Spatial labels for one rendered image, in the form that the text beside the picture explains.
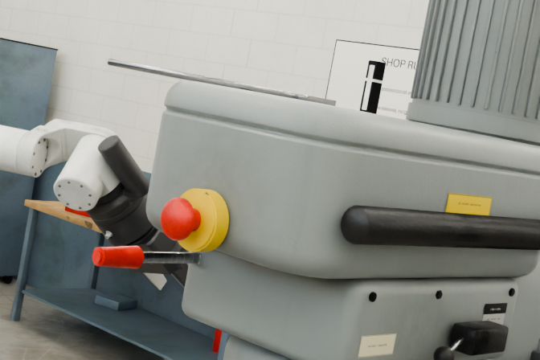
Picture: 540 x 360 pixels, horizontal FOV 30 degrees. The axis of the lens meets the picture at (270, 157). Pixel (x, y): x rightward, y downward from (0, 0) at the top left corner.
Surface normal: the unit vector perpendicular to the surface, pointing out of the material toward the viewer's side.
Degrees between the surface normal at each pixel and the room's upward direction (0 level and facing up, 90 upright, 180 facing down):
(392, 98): 90
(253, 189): 90
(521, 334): 90
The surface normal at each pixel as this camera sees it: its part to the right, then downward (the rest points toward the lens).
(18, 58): 0.73, 0.17
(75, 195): -0.24, 0.65
